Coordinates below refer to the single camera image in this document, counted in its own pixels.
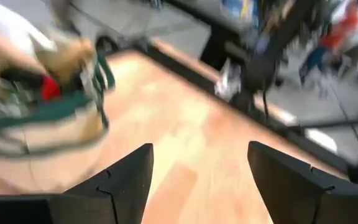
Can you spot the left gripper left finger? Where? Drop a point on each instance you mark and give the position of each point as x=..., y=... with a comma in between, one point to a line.
x=126, y=193

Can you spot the black aluminium table frame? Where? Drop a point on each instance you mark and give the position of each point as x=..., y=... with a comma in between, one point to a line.
x=191, y=74

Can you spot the beige green canvas garden bag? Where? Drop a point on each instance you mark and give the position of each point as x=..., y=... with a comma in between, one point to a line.
x=42, y=161

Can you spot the silver aluminium bracket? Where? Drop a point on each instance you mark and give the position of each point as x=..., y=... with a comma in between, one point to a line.
x=227, y=82

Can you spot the green white spray bottle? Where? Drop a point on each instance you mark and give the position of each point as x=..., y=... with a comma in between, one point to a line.
x=5, y=18

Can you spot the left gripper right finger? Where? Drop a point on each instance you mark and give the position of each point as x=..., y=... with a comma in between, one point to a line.
x=291, y=199

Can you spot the red black garden glove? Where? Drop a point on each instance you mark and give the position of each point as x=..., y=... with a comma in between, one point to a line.
x=51, y=89

